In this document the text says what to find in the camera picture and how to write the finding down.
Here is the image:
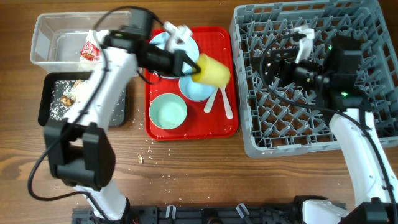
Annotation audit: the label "light blue plate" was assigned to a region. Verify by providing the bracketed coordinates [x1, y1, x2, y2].
[150, 32, 200, 76]

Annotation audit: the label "yellow plastic cup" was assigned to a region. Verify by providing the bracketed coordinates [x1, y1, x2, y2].
[192, 54, 231, 87]

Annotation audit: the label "light blue bowl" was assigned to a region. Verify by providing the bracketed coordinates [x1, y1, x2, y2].
[178, 76, 216, 102]

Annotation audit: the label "green bowl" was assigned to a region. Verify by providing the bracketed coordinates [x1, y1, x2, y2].
[149, 93, 187, 130]

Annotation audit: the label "food scraps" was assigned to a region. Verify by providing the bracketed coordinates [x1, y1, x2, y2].
[49, 79, 93, 120]

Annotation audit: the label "red snack wrapper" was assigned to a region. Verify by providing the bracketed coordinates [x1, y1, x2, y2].
[80, 41, 100, 61]

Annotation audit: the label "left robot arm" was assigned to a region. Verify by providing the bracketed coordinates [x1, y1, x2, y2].
[42, 6, 200, 223]

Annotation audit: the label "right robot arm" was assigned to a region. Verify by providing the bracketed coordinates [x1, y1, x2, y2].
[261, 33, 397, 223]

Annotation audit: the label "grey dishwasher rack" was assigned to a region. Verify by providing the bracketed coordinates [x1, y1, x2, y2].
[229, 1, 397, 158]

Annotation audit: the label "red serving tray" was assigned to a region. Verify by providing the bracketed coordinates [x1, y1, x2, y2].
[144, 26, 239, 141]

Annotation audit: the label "clear plastic bin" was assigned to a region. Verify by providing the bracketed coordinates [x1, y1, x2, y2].
[30, 11, 144, 78]

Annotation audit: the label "black plastic tray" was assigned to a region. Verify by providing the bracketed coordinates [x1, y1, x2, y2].
[38, 72, 127, 127]

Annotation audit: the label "food crumb on table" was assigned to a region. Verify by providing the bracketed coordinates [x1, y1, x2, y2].
[138, 154, 144, 164]

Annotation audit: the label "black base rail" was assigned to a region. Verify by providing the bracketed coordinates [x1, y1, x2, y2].
[71, 203, 348, 224]

